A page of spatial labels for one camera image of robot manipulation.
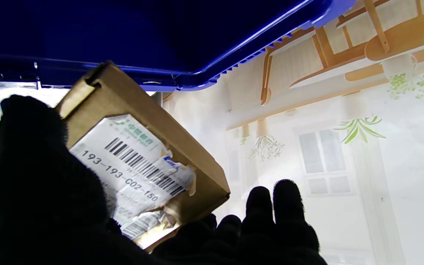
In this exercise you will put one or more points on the printed room scene backdrop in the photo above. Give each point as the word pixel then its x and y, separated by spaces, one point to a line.
pixel 399 165

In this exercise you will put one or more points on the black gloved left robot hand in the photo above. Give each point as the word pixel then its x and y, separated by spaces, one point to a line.
pixel 42 206

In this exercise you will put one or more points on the cardboard package with label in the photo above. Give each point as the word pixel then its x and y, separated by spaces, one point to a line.
pixel 131 106

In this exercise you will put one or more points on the blue plastic turnover box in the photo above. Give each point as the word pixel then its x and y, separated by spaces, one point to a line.
pixel 142 33

